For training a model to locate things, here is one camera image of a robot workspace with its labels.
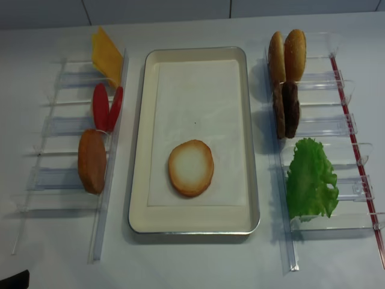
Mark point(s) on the right sesame top bun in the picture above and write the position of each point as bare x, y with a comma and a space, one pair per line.
295, 55

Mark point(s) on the clear acrylic rack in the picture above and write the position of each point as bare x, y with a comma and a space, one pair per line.
324, 96
53, 186

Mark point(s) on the red tomato slice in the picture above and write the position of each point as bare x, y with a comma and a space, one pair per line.
100, 107
115, 109

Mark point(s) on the right clear acrylic rack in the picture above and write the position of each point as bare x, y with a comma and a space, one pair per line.
324, 96

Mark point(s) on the left brown meat patty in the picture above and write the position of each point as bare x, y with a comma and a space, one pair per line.
279, 110

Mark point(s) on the green lettuce leaf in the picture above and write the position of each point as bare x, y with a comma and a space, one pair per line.
311, 188

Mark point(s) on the front yellow cheese slice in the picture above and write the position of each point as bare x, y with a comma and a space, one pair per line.
106, 57

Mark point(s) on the bun slice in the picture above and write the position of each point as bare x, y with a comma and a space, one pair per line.
191, 168
92, 161

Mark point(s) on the left sesame top bun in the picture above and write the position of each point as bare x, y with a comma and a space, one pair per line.
276, 59

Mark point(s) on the white paper liner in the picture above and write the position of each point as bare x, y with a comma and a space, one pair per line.
200, 100

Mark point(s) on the sesame bun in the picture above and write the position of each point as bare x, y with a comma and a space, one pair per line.
276, 59
295, 55

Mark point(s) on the left clear acrylic rack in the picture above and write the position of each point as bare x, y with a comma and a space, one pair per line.
53, 186

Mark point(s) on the left red tomato slice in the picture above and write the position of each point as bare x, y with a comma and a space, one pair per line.
100, 107

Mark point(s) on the right dark meat patty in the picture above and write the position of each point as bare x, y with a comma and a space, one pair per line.
291, 108

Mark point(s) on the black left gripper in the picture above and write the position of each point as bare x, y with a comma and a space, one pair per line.
18, 281

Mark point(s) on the right red tomato slice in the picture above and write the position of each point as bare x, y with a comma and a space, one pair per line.
115, 109

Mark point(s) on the cream metal tray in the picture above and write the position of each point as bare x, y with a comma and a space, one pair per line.
203, 219

